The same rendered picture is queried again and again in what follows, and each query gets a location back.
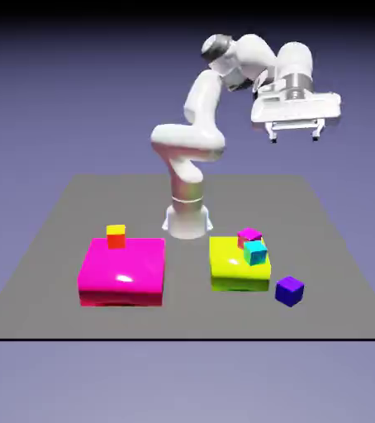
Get small magenta cube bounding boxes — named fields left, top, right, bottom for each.
left=236, top=226, right=263, bottom=250

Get large magenta box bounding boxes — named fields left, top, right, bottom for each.
left=77, top=236, right=167, bottom=308

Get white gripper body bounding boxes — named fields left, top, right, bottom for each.
left=250, top=92, right=343, bottom=132

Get small yellow cube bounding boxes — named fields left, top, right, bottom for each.
left=106, top=224, right=127, bottom=250

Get small cyan cube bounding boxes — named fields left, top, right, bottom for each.
left=242, top=240, right=269, bottom=268

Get large yellow box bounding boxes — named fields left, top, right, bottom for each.
left=209, top=235, right=273, bottom=293

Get small purple cube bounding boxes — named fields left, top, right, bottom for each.
left=274, top=275, right=306, bottom=308

